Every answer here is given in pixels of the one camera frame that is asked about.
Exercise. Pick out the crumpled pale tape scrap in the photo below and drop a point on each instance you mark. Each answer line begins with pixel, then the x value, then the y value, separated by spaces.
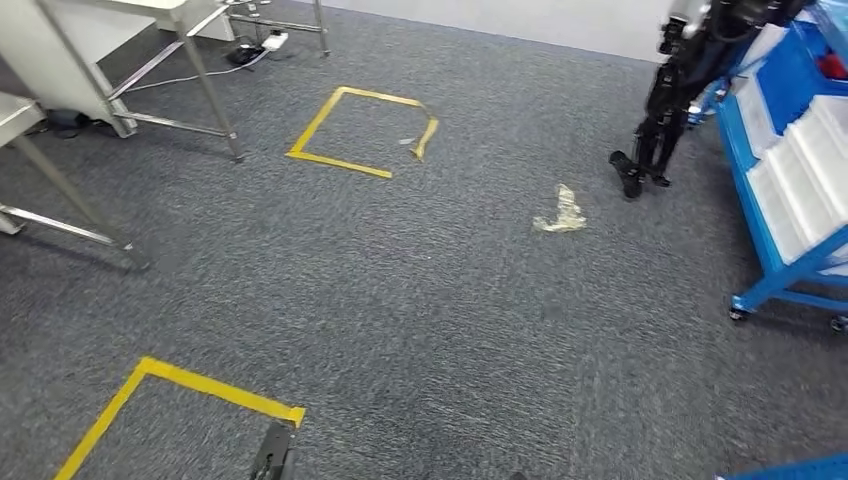
pixel 563 212

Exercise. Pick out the white desk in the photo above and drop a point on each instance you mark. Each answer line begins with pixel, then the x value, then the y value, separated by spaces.
pixel 40 60

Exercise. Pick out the blue wheeled bin rack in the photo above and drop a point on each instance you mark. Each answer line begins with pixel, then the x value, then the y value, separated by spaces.
pixel 748 218

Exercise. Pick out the black left wrist camera bracket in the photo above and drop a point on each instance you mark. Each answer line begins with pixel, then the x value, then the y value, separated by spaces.
pixel 275 454

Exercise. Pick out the blue metal frame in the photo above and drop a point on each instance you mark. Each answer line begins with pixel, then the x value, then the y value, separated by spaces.
pixel 795 469

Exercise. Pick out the yellow floor tape marking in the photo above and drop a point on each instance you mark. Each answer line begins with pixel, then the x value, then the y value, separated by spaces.
pixel 318 122
pixel 199 385

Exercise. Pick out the black legged robot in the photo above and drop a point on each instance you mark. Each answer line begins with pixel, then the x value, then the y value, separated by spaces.
pixel 669 99

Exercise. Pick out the black power strip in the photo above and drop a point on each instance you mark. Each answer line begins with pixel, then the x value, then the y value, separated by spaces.
pixel 255 48

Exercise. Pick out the small grey tape scrap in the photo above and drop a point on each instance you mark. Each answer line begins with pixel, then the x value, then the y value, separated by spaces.
pixel 406 140

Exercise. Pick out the white storage bin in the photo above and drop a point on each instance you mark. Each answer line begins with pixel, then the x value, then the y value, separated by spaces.
pixel 815 172
pixel 775 212
pixel 755 112

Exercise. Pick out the blue storage bin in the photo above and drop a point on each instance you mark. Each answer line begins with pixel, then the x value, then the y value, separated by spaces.
pixel 788 79

